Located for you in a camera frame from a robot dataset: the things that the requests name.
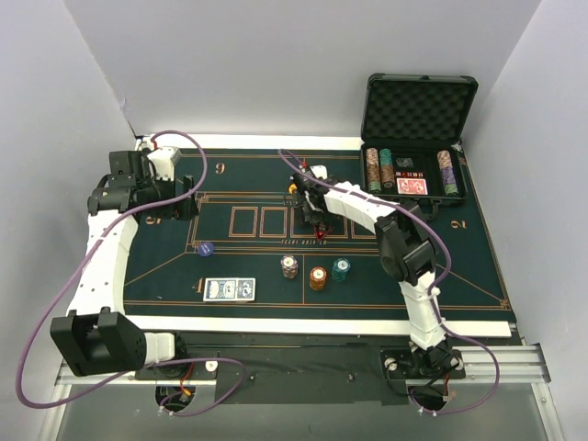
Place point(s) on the brown chip row in case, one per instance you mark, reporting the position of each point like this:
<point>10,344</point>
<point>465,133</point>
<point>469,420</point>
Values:
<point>372,165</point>

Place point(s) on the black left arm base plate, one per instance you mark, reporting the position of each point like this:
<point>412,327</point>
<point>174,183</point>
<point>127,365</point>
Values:
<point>178,371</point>

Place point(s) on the green chip stack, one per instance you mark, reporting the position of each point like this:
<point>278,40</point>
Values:
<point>340,269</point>

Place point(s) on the black poker chip case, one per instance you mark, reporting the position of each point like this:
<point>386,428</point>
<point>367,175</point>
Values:
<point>416,117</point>

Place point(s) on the dark green poker mat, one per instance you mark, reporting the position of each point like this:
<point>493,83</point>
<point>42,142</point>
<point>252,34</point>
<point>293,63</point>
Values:
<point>245,210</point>

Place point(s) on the red five chip stack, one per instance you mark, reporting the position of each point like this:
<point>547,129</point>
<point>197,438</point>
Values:
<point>317,278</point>

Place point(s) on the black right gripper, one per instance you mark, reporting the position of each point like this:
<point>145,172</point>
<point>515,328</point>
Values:
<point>313,217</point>

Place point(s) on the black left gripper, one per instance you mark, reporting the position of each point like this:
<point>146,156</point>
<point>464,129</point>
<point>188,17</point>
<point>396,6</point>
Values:
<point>186,197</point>

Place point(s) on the purple brown chip row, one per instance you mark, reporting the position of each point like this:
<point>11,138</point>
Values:
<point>447,172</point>

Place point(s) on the red card deck in case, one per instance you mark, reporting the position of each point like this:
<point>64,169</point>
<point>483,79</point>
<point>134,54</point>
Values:
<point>412,186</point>

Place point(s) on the blue playing card box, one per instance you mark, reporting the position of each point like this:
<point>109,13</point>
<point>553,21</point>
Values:
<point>229,289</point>

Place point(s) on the green brown chip row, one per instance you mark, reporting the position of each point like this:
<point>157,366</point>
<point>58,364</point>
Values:
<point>386,168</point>

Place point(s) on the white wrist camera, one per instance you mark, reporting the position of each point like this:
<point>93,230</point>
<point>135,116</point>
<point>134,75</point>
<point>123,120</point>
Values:
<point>320,171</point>
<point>164,160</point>

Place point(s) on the aluminium mounting rail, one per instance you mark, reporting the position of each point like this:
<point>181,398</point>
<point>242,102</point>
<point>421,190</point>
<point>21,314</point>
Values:
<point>514,364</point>

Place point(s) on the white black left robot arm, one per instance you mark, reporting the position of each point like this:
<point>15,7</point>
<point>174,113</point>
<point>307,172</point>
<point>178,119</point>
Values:
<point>95,336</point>

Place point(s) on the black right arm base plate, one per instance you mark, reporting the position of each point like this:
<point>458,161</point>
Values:
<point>413,365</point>

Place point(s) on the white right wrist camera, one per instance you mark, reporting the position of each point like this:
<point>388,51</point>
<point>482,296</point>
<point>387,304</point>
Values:
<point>320,171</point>

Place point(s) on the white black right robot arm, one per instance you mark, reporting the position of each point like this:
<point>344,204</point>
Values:
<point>407,253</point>

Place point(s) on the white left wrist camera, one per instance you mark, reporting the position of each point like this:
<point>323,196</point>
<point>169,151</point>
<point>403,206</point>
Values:
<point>164,160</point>

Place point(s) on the purple small blind button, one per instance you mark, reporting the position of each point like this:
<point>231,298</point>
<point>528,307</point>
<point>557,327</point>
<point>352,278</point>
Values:
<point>205,249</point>

